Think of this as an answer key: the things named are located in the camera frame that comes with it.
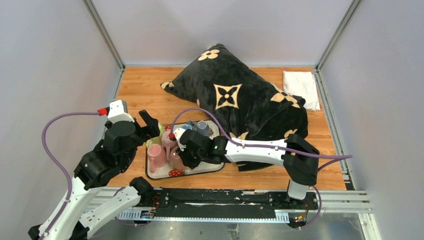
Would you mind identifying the green octagonal mug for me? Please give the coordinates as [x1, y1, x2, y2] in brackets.
[145, 122, 166, 149]

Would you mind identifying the brown pink mug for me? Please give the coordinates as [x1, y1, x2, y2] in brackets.
[169, 146, 193, 171]

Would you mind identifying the white strawberry tray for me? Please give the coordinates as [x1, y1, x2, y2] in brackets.
[145, 124, 225, 180]

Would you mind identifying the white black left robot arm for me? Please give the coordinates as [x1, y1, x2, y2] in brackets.
[28, 107, 160, 240]

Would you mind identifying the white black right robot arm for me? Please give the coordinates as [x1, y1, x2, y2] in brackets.
[172, 128, 320, 209]

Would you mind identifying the grey blue dotted mug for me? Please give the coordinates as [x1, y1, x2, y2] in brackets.
[195, 120, 211, 137]

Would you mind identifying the pink octagonal mug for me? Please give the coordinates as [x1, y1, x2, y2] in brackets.
[161, 130, 178, 150]

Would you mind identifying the pink round mug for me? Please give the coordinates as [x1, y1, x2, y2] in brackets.
[147, 143, 168, 173]

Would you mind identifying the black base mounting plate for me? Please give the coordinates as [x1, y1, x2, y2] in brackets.
[112, 187, 321, 229]

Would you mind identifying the black floral plush blanket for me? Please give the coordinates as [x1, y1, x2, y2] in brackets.
[160, 43, 309, 172]

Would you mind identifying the white folded cloth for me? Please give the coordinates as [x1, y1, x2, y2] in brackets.
[282, 71, 321, 112]

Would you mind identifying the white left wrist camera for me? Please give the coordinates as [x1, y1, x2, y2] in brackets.
[107, 99, 135, 124]

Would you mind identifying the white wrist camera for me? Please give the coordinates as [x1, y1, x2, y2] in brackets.
[107, 99, 135, 124]
[172, 127, 186, 152]

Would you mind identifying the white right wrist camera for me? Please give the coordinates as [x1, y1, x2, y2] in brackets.
[172, 127, 186, 152]

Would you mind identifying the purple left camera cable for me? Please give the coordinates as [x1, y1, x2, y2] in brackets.
[38, 107, 109, 240]

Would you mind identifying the purple camera cable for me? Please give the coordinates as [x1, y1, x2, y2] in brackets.
[168, 107, 353, 229]
[38, 107, 109, 240]

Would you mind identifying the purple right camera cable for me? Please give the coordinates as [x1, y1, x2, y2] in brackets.
[168, 107, 353, 229]

